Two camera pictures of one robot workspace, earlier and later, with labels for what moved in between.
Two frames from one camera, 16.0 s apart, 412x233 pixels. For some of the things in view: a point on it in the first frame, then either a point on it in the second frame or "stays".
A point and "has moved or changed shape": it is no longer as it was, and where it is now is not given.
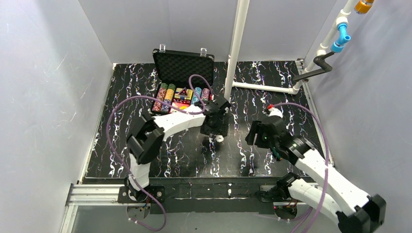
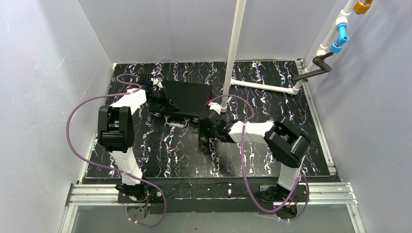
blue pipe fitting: [337, 46] stays
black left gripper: [215, 129] -> [163, 101]
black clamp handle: [326, 67] stays
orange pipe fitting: [363, 6] stays
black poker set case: [185, 80] has moved or changed shape
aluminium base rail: [87, 194] stays
